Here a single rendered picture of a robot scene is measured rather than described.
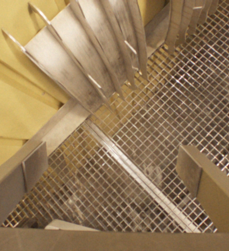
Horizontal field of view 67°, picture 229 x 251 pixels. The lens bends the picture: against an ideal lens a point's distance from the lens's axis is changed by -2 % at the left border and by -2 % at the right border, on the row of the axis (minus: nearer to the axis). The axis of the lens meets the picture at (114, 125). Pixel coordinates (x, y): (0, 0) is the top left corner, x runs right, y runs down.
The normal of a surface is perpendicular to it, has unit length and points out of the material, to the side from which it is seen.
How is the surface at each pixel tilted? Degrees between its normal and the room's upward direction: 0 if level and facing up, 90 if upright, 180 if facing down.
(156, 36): 0
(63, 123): 0
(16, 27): 90
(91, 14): 64
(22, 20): 90
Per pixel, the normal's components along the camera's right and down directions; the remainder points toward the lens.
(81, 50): 0.61, 0.59
